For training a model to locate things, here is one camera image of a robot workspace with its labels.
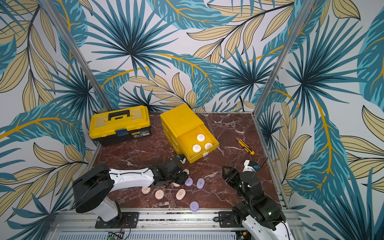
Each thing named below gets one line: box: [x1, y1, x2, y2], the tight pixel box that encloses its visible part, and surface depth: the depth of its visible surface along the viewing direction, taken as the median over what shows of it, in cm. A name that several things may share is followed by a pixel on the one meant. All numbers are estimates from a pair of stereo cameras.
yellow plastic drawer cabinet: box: [160, 103, 218, 164], surface depth 87 cm
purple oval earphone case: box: [196, 178, 205, 189], surface depth 85 cm
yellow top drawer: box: [177, 123, 219, 164], surface depth 85 cm
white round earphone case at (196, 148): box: [192, 144, 202, 153], surface depth 83 cm
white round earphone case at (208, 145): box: [204, 142, 213, 150], surface depth 85 cm
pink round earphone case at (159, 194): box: [155, 189, 165, 200], surface depth 81 cm
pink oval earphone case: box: [175, 188, 186, 200], surface depth 81 cm
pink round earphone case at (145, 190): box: [141, 187, 151, 195], surface depth 83 cm
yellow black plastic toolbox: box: [89, 105, 152, 147], surface depth 94 cm
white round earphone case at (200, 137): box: [196, 133, 206, 142], surface depth 87 cm
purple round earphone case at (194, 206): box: [189, 201, 200, 212], surface depth 78 cm
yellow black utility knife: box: [235, 137, 255, 156], surface depth 102 cm
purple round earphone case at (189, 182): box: [184, 177, 194, 187], surface depth 86 cm
